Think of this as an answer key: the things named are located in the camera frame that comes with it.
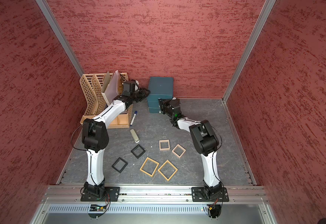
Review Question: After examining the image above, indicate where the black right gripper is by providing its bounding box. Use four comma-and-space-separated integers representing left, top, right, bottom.
159, 98, 176, 118

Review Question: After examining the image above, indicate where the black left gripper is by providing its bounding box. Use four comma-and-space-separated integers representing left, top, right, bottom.
131, 87, 151, 102

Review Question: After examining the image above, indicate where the teal drawer cabinet yellow trim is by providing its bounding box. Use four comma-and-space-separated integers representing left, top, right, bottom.
147, 77, 173, 114

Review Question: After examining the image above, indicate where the small wooden box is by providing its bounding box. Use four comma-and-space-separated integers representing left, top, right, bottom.
159, 140, 170, 151
172, 144, 186, 158

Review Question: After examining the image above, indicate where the black square box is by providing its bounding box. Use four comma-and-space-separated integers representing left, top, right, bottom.
111, 157, 128, 173
131, 144, 146, 159

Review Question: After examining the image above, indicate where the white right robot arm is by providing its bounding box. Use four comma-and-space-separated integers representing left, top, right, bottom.
158, 98, 223, 200

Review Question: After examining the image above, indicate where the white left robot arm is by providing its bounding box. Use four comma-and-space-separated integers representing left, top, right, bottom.
82, 88, 150, 198

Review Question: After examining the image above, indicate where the pink paper folder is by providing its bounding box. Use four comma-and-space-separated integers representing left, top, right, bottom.
101, 71, 129, 109

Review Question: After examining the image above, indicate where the blue capped white marker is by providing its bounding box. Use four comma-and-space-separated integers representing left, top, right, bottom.
130, 111, 137, 127

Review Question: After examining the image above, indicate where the beige stapler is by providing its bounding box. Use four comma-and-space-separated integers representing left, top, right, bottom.
130, 129, 140, 143

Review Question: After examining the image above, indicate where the beige lattice file organizer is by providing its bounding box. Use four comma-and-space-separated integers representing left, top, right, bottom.
80, 72, 133, 129

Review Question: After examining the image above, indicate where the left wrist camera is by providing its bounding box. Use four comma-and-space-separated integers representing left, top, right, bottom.
123, 80, 139, 92

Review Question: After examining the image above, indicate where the large wooden frame left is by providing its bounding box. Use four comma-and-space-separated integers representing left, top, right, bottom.
140, 157, 159, 177

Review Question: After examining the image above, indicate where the large wooden frame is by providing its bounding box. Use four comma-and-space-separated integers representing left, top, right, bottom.
158, 160, 178, 181
140, 157, 159, 177

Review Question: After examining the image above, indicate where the large wooden frame right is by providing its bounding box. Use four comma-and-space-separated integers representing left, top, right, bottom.
158, 160, 178, 181

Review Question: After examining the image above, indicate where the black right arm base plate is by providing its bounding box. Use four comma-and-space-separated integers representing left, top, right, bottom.
191, 187, 230, 203

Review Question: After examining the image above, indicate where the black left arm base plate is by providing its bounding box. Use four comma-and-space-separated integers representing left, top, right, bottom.
80, 187, 120, 202

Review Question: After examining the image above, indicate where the aluminium corner post left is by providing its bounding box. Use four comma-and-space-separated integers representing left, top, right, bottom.
36, 0, 84, 77

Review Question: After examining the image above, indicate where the aluminium corner post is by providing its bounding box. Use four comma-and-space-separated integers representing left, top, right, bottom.
36, 0, 84, 77
222, 0, 277, 103

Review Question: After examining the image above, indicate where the aluminium front rail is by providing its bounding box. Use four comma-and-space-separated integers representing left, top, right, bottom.
41, 184, 270, 205

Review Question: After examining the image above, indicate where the aluminium corner post right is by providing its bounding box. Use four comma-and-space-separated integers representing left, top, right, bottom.
222, 0, 277, 103

